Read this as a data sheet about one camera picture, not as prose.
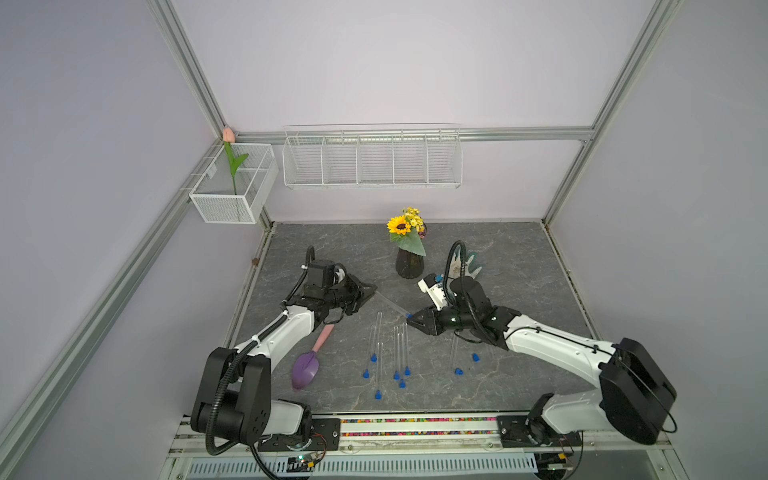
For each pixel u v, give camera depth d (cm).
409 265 100
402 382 82
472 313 62
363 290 78
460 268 105
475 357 87
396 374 83
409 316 78
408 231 85
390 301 99
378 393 81
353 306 79
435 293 74
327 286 70
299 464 72
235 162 90
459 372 83
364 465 114
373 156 97
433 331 69
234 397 42
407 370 85
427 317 75
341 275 73
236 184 89
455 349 87
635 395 42
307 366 83
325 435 74
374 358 86
